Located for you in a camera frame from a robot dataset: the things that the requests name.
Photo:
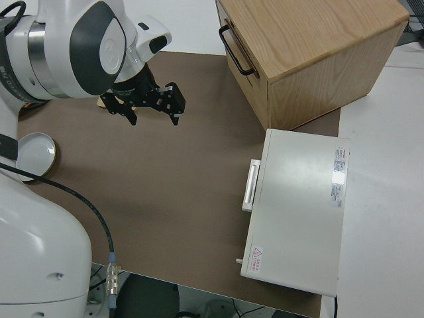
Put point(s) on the dark round floor base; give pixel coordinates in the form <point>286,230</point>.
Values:
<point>149,298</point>

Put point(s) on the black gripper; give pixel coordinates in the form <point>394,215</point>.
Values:
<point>136,89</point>

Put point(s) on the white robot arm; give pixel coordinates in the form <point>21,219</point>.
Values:
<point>56,20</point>

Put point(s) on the brown table mat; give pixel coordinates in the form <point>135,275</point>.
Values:
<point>165,182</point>

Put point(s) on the white toaster oven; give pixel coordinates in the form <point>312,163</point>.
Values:
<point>298,198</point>

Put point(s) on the light wooden box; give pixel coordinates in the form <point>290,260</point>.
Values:
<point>314,49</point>

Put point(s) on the gray round plate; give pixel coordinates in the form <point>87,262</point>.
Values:
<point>34,152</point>

